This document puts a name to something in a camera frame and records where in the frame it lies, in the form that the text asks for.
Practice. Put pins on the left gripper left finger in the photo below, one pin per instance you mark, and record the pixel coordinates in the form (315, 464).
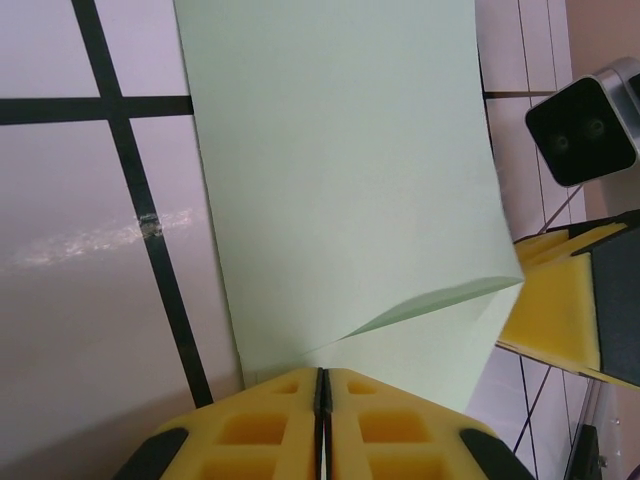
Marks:
(250, 435)

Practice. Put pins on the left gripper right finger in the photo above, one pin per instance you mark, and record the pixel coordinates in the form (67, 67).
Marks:
(400, 435)

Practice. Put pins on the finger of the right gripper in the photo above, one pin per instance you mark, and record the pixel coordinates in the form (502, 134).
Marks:
(555, 315)
(560, 242)

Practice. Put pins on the light green cloth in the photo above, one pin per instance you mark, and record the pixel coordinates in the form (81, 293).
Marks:
(350, 175)

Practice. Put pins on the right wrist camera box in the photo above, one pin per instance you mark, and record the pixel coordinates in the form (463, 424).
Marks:
(580, 130)

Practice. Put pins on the aluminium side rail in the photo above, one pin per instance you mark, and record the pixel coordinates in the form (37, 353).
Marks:
(607, 430)

